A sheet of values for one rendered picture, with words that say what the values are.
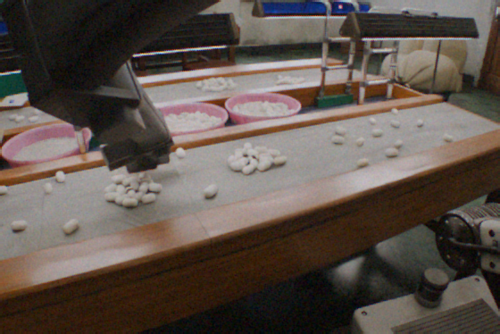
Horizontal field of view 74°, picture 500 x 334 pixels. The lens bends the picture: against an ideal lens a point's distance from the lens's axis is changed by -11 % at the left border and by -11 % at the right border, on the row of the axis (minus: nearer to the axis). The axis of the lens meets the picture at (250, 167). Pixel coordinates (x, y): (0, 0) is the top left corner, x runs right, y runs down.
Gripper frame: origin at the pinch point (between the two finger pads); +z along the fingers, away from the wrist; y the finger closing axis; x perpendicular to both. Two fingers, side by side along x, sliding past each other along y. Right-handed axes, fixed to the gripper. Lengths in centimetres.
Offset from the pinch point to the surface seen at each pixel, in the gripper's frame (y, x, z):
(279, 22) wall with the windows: -330, -296, 379
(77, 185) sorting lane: 16.9, 1.6, 0.9
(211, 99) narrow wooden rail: -34, -26, 29
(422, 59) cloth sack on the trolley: -296, -82, 127
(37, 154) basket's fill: 27.5, -15.1, 21.2
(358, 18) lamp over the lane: -61, -23, -25
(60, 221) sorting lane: 21.4, 10.7, -9.5
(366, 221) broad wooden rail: -43, 29, -21
